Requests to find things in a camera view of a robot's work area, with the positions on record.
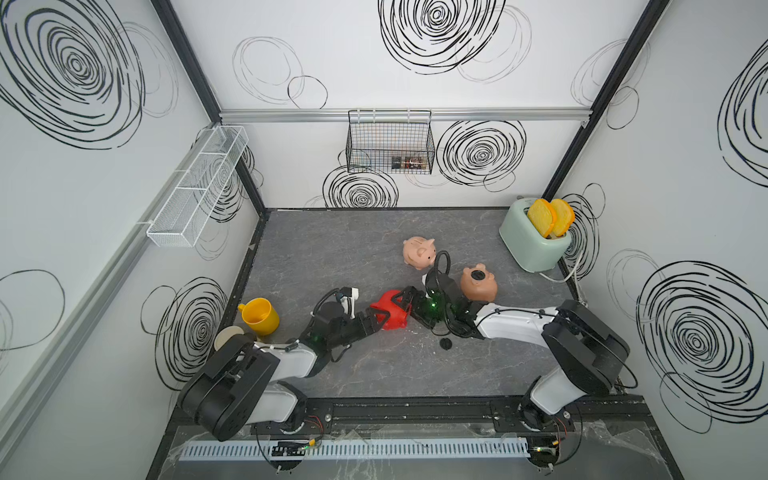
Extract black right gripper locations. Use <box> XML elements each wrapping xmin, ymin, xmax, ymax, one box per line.
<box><xmin>390</xmin><ymin>286</ymin><xmax>453</xmax><ymax>329</ymax></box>

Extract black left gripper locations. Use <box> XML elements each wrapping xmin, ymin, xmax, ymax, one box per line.
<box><xmin>326</xmin><ymin>308</ymin><xmax>389</xmax><ymax>352</ymax></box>

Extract red piggy bank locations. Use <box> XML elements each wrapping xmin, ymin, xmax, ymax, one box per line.
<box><xmin>370</xmin><ymin>290</ymin><xmax>410</xmax><ymax>331</ymax></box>

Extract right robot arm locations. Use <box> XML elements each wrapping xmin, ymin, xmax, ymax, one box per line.
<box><xmin>392</xmin><ymin>272</ymin><xmax>630</xmax><ymax>431</ymax></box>

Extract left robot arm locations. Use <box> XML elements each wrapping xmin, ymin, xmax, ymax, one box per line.
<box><xmin>177</xmin><ymin>300</ymin><xmax>390</xmax><ymax>441</ymax></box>

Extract orange-tan piggy bank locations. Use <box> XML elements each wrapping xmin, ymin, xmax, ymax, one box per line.
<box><xmin>460</xmin><ymin>263</ymin><xmax>498</xmax><ymax>302</ymax></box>

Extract light pink piggy bank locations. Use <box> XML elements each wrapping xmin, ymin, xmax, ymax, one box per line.
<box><xmin>403</xmin><ymin>236</ymin><xmax>437</xmax><ymax>270</ymax></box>

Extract yellow mug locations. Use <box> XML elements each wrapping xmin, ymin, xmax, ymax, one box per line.
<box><xmin>238</xmin><ymin>298</ymin><xmax>280</xmax><ymax>336</ymax></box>

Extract mint green toaster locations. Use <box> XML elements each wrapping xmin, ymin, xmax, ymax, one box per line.
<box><xmin>499</xmin><ymin>197</ymin><xmax>572</xmax><ymax>273</ymax></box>

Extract yellow toast slice left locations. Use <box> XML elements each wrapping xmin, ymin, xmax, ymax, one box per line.
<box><xmin>527</xmin><ymin>198</ymin><xmax>557</xmax><ymax>238</ymax></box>

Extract yellow toast slice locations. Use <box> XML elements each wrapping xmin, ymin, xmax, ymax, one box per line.
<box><xmin>550</xmin><ymin>199</ymin><xmax>575</xmax><ymax>237</ymax></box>
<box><xmin>527</xmin><ymin>198</ymin><xmax>557</xmax><ymax>238</ymax></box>

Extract small items in basket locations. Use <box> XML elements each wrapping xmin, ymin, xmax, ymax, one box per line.
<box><xmin>391</xmin><ymin>156</ymin><xmax>429</xmax><ymax>170</ymax></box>

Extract yellow toast slice right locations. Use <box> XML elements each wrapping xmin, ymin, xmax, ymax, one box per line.
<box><xmin>550</xmin><ymin>199</ymin><xmax>575</xmax><ymax>237</ymax></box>

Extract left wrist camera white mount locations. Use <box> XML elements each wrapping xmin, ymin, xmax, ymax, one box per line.
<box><xmin>339</xmin><ymin>287</ymin><xmax>359</xmax><ymax>317</ymax></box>

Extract black corrugated left cable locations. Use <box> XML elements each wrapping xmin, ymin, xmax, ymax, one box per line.
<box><xmin>311</xmin><ymin>287</ymin><xmax>346</xmax><ymax>316</ymax></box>

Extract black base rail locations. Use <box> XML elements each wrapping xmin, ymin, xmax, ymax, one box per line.
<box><xmin>170</xmin><ymin>394</ymin><xmax>652</xmax><ymax>436</ymax></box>

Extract white toaster power cable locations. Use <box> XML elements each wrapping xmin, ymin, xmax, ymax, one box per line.
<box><xmin>538</xmin><ymin>239</ymin><xmax>586</xmax><ymax>289</ymax></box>

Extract white slotted cable duct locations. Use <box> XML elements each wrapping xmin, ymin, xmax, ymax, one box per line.
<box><xmin>179</xmin><ymin>438</ymin><xmax>530</xmax><ymax>462</ymax></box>

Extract black wire wall basket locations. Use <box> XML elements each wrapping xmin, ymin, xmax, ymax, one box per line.
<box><xmin>345</xmin><ymin>109</ymin><xmax>436</xmax><ymax>175</ymax></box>

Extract white wire wall shelf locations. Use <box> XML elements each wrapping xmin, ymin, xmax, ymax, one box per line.
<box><xmin>147</xmin><ymin>125</ymin><xmax>248</xmax><ymax>248</ymax></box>

